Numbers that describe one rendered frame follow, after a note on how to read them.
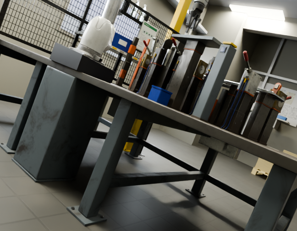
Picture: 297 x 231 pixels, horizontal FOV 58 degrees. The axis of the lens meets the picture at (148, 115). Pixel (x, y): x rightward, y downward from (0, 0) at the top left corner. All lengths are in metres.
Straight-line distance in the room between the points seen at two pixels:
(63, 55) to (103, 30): 0.29
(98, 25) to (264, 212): 1.34
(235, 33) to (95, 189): 5.97
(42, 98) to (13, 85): 2.45
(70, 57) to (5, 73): 2.54
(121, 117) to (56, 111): 0.45
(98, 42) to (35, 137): 0.70
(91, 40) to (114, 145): 0.70
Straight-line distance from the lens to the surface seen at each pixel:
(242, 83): 1.62
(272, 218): 1.07
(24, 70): 4.24
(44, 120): 1.74
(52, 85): 1.74
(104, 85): 1.43
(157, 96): 1.62
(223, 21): 7.21
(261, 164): 6.28
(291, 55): 8.06
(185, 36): 1.77
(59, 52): 1.77
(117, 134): 1.36
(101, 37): 1.74
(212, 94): 1.53
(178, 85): 1.70
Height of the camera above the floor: 0.71
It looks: 4 degrees down
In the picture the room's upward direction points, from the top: 22 degrees clockwise
